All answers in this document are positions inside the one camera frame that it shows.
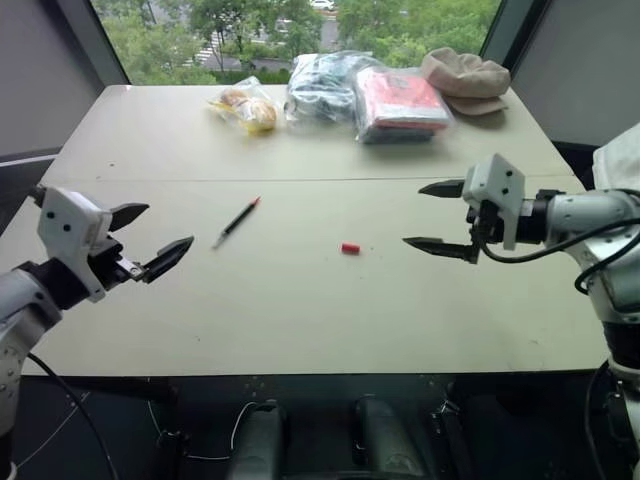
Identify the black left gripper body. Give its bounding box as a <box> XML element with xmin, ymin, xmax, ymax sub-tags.
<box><xmin>86</xmin><ymin>234</ymin><xmax>150</xmax><ymax>292</ymax></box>

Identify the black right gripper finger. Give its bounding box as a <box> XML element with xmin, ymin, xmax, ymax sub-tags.
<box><xmin>402</xmin><ymin>236</ymin><xmax>473</xmax><ymax>263</ymax></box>
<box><xmin>418</xmin><ymin>180</ymin><xmax>466</xmax><ymax>201</ymax></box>

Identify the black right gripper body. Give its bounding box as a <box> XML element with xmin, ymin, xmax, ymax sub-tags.
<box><xmin>464</xmin><ymin>198</ymin><xmax>506</xmax><ymax>264</ymax></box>

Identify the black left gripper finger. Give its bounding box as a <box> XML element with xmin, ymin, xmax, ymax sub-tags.
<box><xmin>141</xmin><ymin>235</ymin><xmax>196</xmax><ymax>285</ymax></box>
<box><xmin>108</xmin><ymin>202</ymin><xmax>151</xmax><ymax>233</ymax></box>

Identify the black pen with red tip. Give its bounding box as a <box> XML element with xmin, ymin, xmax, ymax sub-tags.
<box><xmin>211</xmin><ymin>196</ymin><xmax>262</xmax><ymax>249</ymax></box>

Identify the beige flat cap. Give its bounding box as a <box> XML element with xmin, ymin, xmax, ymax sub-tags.
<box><xmin>420</xmin><ymin>47</ymin><xmax>512</xmax><ymax>116</ymax></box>

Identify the clear bag with red package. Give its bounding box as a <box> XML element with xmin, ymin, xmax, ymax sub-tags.
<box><xmin>351</xmin><ymin>66</ymin><xmax>455</xmax><ymax>145</ymax></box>

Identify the white cloth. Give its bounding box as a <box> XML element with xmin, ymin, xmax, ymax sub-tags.
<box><xmin>592</xmin><ymin>130</ymin><xmax>640</xmax><ymax>194</ymax></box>

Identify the clear bag of bread rolls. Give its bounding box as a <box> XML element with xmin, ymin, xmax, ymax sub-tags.
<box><xmin>206</xmin><ymin>76</ymin><xmax>279</xmax><ymax>137</ymax></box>

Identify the clear bag of dark items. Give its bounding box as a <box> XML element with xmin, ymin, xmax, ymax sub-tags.
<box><xmin>283</xmin><ymin>50</ymin><xmax>381</xmax><ymax>124</ymax></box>

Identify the dark rounded robot leg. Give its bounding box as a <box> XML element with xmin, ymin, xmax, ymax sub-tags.
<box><xmin>353</xmin><ymin>394</ymin><xmax>431</xmax><ymax>480</ymax></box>
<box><xmin>227</xmin><ymin>402</ymin><xmax>285</xmax><ymax>480</ymax></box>

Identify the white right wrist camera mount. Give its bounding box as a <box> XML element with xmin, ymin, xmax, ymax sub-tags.
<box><xmin>461</xmin><ymin>153</ymin><xmax>527</xmax><ymax>251</ymax></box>

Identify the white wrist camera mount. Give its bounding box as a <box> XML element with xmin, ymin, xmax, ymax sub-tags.
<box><xmin>37</xmin><ymin>186</ymin><xmax>113</xmax><ymax>303</ymax></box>
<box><xmin>461</xmin><ymin>153</ymin><xmax>527</xmax><ymax>251</ymax></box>

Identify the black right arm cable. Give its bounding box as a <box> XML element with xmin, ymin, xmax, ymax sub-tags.
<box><xmin>477</xmin><ymin>234</ymin><xmax>640</xmax><ymax>451</ymax></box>

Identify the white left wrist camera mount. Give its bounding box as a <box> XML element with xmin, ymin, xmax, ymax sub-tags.
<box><xmin>37</xmin><ymin>186</ymin><xmax>113</xmax><ymax>303</ymax></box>

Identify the thin white wire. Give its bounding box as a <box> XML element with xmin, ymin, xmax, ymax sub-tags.
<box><xmin>146</xmin><ymin>399</ymin><xmax>276</xmax><ymax>462</ymax></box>

